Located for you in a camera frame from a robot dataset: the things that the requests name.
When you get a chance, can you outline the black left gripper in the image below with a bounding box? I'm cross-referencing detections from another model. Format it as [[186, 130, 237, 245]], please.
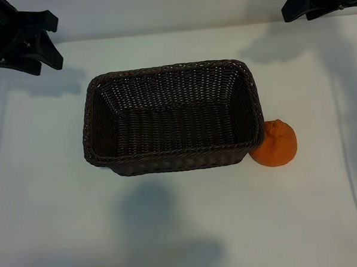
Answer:
[[0, 0, 65, 79]]

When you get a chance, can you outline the orange mandarin fruit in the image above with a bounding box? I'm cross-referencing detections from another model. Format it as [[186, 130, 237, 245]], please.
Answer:
[[248, 118, 299, 168]]

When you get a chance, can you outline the dark brown wicker basket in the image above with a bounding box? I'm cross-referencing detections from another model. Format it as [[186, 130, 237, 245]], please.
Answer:
[[78, 56, 268, 180]]

